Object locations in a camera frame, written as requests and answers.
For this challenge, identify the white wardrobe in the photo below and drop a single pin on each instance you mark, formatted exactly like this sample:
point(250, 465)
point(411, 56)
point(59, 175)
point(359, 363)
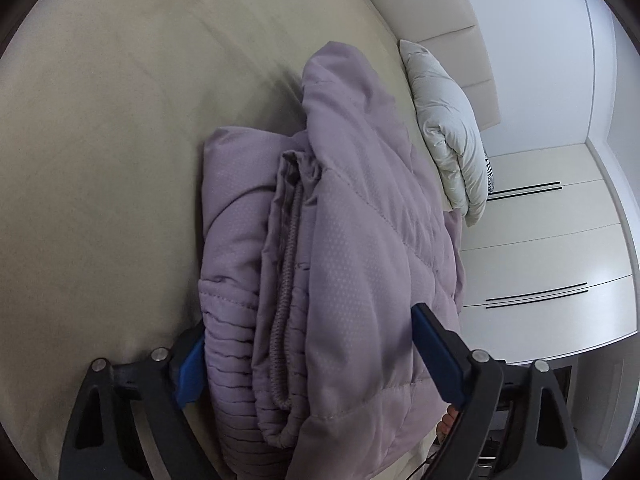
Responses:
point(550, 250)

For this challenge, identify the person's right hand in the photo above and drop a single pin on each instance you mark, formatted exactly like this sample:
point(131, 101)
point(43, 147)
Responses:
point(448, 422)

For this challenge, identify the zebra print pillow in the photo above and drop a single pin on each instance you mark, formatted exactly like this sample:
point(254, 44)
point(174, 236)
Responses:
point(489, 170)

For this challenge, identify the mauve hooded padded coat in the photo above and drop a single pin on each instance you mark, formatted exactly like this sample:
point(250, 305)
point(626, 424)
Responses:
point(345, 270)

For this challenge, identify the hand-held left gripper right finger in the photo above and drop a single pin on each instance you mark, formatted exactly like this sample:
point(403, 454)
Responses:
point(437, 355)

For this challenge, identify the cream padded headboard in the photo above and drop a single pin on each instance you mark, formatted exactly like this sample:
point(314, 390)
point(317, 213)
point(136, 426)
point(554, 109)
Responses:
point(450, 20)

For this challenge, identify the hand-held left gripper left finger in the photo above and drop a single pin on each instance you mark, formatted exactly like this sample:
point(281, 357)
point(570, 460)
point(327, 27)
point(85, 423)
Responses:
point(192, 365)

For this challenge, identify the bed with beige blanket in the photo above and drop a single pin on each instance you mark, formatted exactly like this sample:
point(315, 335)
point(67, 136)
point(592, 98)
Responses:
point(125, 135)

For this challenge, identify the white folded duvet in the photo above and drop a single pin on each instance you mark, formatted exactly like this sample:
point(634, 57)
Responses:
point(450, 125)

